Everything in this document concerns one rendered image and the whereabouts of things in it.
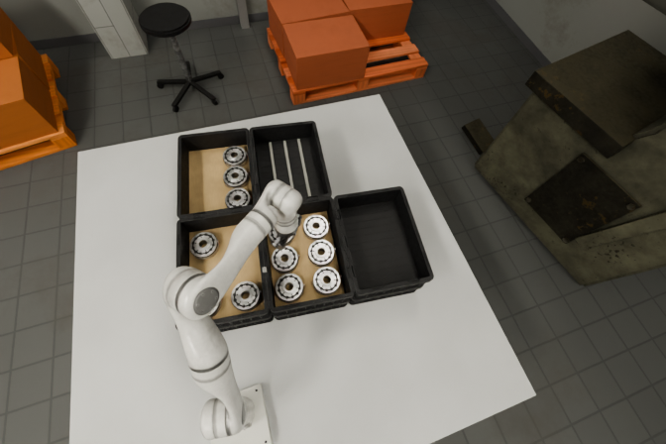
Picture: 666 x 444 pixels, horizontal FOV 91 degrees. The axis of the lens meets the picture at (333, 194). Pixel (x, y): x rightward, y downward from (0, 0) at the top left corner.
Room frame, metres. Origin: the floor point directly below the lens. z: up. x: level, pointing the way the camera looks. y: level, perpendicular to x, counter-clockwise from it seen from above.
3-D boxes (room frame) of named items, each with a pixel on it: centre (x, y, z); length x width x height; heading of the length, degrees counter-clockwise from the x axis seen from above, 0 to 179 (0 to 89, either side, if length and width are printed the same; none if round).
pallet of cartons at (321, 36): (2.59, 0.09, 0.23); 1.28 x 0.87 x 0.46; 116
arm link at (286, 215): (0.39, 0.12, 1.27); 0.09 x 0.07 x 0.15; 65
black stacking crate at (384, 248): (0.49, -0.21, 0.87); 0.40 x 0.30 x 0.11; 20
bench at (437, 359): (0.41, 0.19, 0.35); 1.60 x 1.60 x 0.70; 26
